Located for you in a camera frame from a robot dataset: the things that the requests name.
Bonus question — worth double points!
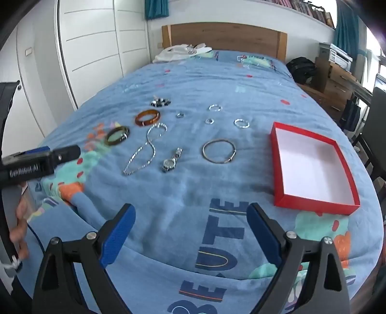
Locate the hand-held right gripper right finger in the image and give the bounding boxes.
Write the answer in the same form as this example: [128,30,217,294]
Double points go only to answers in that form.
[246,203,352,314]

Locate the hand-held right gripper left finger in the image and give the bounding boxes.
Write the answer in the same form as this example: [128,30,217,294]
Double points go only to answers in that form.
[32,203,136,314]

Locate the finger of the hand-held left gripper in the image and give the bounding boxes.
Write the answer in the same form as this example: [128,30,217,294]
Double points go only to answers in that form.
[3,146,51,160]
[50,145,81,166]

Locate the amber bangle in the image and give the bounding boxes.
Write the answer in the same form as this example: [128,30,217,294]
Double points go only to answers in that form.
[135,109,160,127]

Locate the red shallow box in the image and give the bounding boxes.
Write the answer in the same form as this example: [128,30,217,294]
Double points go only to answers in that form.
[270,121,361,216]

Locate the person's left hand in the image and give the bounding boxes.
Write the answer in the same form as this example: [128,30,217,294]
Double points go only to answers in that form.
[10,198,31,261]

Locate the green bangle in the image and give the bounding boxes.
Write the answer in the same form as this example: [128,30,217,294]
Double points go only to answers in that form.
[105,126,130,146]

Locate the blue printed blanket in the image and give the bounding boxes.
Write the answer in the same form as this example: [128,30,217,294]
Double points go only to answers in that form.
[24,50,383,314]

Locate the silver wristwatch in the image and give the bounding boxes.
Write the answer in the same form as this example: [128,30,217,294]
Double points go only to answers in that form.
[162,147,183,173]

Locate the white wardrobe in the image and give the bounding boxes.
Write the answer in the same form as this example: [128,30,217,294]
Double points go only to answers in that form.
[0,0,150,145]

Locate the white clothing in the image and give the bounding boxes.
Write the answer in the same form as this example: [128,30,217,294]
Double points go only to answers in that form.
[152,43,213,63]

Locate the black bag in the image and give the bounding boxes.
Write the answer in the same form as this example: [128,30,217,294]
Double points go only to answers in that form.
[341,100,361,132]

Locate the black chair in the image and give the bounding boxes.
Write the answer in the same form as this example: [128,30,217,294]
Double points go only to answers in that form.
[353,87,386,182]

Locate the wooden drawer cabinet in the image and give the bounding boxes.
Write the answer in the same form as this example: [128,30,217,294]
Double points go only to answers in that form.
[315,57,358,112]

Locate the black backpack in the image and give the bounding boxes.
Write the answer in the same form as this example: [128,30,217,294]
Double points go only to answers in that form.
[286,57,317,85]

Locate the teal curtain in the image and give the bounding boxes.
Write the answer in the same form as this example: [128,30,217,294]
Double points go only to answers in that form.
[334,6,368,55]
[145,0,169,20]

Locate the white printer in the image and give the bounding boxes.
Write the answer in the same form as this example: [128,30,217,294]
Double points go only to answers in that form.
[319,42,353,71]

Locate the wooden headboard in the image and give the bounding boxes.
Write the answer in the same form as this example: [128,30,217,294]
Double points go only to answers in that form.
[162,22,288,61]

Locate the row of books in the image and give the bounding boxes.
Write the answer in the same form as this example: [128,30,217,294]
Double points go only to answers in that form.
[265,0,336,28]

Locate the blue cable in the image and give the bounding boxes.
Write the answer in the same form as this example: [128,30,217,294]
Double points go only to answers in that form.
[28,223,46,252]

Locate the silver chain necklace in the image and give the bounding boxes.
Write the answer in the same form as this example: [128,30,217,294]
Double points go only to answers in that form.
[123,122,168,176]

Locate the thin silver bracelet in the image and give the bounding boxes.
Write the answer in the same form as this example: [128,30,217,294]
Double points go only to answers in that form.
[202,139,236,164]

